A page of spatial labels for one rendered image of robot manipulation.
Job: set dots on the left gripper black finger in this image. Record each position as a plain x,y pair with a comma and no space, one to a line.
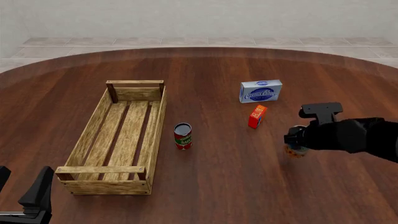
38,191
3,175

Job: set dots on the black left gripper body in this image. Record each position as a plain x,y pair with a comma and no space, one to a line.
28,218

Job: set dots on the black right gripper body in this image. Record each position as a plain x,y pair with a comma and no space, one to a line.
297,137

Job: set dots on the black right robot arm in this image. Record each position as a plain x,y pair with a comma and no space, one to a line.
357,136

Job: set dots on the alphabet soup tin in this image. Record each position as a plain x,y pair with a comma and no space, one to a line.
296,152

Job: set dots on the wooden slat tray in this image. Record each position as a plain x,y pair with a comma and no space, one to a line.
127,130

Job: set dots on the flat plate on black stalk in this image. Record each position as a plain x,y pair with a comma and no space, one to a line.
321,109

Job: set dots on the red orange butter box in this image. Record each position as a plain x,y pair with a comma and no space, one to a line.
257,117

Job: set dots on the blue white cream cheese box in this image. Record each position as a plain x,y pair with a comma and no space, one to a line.
260,92

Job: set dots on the red tomato sauce tin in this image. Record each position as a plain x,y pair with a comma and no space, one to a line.
183,140

